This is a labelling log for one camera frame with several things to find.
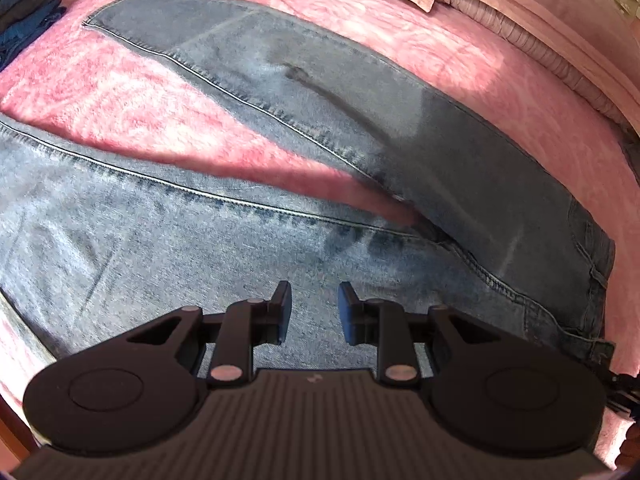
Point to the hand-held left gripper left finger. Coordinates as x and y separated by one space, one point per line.
284 310

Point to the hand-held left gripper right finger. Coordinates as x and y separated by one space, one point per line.
345 312

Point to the blue denim jeans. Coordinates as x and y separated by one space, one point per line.
300 135

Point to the stack of folded dark clothes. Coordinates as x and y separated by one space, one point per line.
30 2

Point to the pink fluffy blanket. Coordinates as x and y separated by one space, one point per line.
125 95

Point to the pink ruffled quilt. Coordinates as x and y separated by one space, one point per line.
505 17

